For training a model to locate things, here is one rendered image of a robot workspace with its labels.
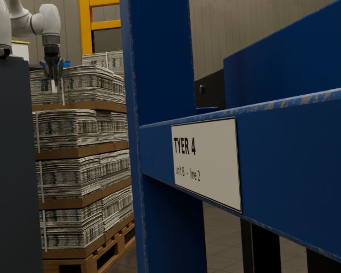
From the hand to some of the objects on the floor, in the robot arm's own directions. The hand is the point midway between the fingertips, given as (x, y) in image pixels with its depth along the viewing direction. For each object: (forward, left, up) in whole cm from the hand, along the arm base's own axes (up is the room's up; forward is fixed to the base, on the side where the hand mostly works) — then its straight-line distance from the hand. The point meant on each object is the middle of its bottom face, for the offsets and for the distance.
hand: (54, 86), depth 231 cm
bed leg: (-61, -158, -96) cm, 195 cm away
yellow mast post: (+107, +113, -96) cm, 183 cm away
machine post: (-84, -159, -96) cm, 204 cm away
